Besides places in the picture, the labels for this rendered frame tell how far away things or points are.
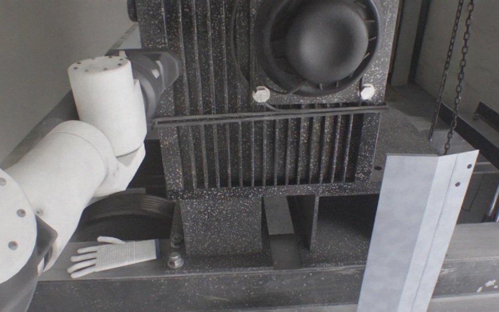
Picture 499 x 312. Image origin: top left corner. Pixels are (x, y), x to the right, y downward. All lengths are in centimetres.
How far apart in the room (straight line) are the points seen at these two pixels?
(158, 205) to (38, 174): 110
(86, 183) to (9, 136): 139
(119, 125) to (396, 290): 78
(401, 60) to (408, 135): 317
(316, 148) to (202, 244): 39
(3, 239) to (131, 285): 100
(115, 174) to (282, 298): 93
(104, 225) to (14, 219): 121
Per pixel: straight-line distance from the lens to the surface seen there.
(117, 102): 44
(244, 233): 105
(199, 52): 83
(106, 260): 114
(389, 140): 121
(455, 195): 91
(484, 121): 210
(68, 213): 32
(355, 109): 88
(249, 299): 125
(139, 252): 115
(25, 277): 24
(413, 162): 81
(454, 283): 142
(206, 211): 100
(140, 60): 55
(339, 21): 73
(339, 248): 114
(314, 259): 109
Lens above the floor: 143
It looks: 30 degrees down
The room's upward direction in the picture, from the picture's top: 1 degrees counter-clockwise
